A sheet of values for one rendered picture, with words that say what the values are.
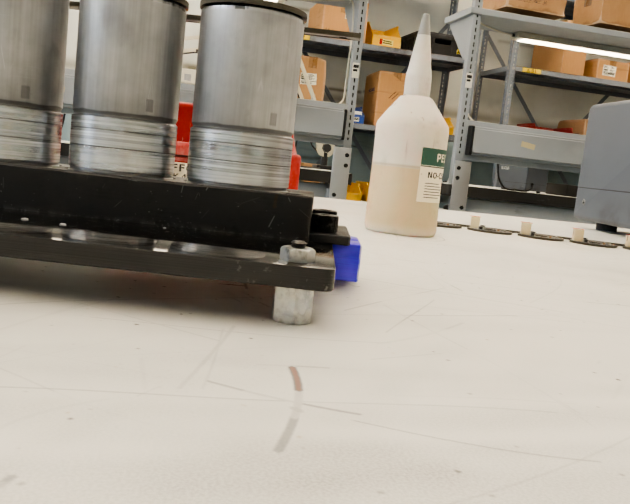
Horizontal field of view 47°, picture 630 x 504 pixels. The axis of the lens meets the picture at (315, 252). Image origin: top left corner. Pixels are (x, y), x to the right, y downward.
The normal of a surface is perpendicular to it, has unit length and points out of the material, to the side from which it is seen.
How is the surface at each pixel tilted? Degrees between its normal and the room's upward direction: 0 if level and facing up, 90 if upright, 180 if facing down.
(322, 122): 90
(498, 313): 0
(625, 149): 90
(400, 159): 90
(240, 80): 90
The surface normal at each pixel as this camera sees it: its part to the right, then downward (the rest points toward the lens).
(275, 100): 0.60, 0.16
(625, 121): -0.99, -0.10
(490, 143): 0.21, 0.14
